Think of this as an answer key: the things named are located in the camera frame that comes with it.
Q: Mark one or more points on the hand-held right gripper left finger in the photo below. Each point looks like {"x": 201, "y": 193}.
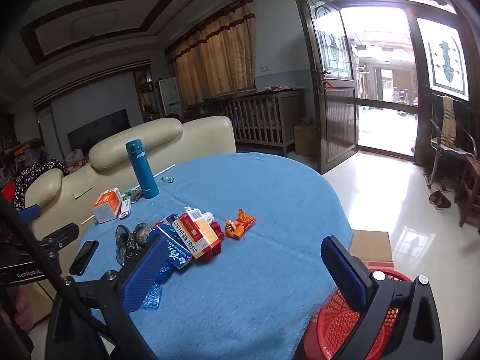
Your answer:
{"x": 138, "y": 277}

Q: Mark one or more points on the red plastic bag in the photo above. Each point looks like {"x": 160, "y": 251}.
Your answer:
{"x": 216, "y": 234}

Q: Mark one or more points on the green candy wrappers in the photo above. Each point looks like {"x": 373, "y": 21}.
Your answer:
{"x": 132, "y": 195}

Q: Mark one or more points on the striped towel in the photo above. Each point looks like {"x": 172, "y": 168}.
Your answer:
{"x": 448, "y": 120}

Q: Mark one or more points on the red white yellow cigarette box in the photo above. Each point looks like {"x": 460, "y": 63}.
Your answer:
{"x": 195, "y": 232}

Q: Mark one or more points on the blue tablecloth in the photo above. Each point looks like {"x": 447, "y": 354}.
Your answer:
{"x": 262, "y": 202}

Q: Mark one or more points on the white standing air conditioner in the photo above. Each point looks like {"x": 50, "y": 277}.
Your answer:
{"x": 168, "y": 95}

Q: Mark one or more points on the cardboard box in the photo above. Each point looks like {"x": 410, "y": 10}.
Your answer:
{"x": 305, "y": 140}

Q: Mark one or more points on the wooden crib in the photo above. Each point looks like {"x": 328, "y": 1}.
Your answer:
{"x": 262, "y": 120}

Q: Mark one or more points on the black phone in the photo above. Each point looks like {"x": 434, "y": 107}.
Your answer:
{"x": 83, "y": 258}

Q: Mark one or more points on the person's left hand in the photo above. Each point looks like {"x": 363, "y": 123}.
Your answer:
{"x": 23, "y": 307}

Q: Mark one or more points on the orange and white box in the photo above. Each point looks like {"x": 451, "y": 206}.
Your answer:
{"x": 107, "y": 204}

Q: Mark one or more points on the white straw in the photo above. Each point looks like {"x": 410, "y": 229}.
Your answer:
{"x": 165, "y": 170}

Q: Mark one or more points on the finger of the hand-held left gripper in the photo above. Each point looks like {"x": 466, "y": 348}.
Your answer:
{"x": 63, "y": 232}
{"x": 30, "y": 212}

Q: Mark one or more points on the silver foil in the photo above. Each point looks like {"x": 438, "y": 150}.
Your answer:
{"x": 143, "y": 232}

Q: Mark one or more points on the cream leather sofa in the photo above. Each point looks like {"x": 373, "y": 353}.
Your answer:
{"x": 195, "y": 135}

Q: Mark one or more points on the wooden stool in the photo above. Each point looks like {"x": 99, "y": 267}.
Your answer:
{"x": 470, "y": 180}

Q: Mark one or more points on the dark wooden cabinet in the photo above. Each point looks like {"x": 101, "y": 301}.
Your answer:
{"x": 144, "y": 90}

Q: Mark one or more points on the red plastic basket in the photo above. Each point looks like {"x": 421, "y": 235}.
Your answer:
{"x": 337, "y": 326}

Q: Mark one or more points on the beige curtain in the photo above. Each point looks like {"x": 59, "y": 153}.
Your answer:
{"x": 217, "y": 56}

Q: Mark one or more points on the green candy wrapper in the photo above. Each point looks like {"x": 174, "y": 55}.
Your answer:
{"x": 167, "y": 179}

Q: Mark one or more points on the blue plastic bag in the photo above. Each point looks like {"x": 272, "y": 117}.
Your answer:
{"x": 152, "y": 297}

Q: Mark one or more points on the pink package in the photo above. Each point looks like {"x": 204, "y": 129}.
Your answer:
{"x": 77, "y": 157}

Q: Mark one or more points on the flat cardboard sheet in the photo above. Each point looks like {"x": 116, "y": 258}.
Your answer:
{"x": 371, "y": 245}

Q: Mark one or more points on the small red and white box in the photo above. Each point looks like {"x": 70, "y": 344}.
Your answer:
{"x": 125, "y": 210}

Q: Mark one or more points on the brown slipper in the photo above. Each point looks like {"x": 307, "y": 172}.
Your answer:
{"x": 444, "y": 203}
{"x": 435, "y": 197}

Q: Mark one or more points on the teal thermos bottle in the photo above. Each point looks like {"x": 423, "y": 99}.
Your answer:
{"x": 142, "y": 172}

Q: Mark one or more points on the black metal chair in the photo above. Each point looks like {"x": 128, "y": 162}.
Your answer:
{"x": 437, "y": 146}

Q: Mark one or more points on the dark clear plastic bag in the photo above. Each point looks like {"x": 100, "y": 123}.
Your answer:
{"x": 125, "y": 243}

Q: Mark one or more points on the black white patterned garment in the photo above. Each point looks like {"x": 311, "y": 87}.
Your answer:
{"x": 33, "y": 176}

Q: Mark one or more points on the black television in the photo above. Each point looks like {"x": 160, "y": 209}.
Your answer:
{"x": 101, "y": 129}

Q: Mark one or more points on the orange wrapper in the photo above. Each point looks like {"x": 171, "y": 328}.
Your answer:
{"x": 238, "y": 227}

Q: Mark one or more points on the white stick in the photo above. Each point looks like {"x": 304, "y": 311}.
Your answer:
{"x": 87, "y": 220}

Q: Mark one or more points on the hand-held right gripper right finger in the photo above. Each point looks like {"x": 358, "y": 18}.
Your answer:
{"x": 345, "y": 270}

